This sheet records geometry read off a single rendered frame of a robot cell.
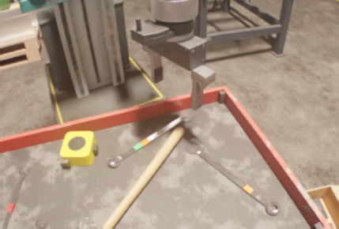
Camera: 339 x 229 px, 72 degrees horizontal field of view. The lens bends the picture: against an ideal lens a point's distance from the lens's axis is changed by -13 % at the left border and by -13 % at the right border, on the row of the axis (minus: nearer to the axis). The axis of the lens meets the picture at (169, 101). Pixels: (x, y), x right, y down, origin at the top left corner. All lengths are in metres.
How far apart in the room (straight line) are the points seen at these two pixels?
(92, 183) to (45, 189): 0.11
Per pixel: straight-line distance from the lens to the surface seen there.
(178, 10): 0.47
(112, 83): 1.87
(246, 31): 2.58
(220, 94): 0.73
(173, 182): 0.58
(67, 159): 0.63
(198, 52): 0.51
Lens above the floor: 1.39
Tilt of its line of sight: 40 degrees down
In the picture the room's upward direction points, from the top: 2 degrees counter-clockwise
